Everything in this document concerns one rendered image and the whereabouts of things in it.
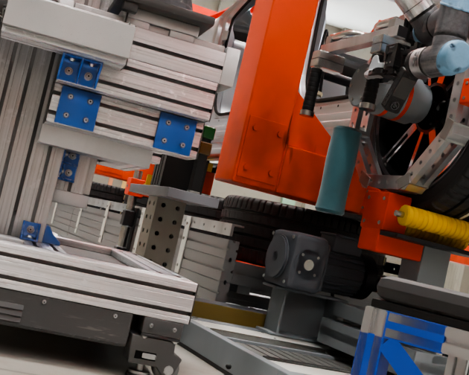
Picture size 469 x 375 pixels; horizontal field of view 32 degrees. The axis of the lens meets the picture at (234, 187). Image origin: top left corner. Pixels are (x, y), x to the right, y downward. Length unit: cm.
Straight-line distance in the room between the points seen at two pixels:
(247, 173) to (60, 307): 106
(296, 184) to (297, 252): 31
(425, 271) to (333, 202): 33
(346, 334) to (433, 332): 153
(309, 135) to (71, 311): 126
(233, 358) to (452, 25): 96
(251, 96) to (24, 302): 119
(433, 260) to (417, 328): 153
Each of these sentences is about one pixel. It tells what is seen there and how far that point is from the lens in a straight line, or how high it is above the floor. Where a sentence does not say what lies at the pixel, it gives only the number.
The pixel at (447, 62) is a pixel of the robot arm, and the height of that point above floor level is 83.
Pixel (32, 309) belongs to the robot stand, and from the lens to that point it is 177.
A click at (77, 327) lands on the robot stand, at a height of 9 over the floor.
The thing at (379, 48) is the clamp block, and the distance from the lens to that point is 221.
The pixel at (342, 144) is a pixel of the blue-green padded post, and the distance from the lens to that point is 246.
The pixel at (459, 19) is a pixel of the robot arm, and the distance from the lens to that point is 197.
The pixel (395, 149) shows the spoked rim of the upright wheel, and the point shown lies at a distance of 263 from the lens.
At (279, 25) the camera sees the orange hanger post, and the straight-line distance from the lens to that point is 273.
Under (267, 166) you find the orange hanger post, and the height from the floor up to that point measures 59.
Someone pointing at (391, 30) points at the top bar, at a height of 97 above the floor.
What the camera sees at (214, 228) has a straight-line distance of 289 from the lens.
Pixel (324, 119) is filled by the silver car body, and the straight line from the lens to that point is 331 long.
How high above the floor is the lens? 34
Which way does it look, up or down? 4 degrees up
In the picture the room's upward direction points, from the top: 13 degrees clockwise
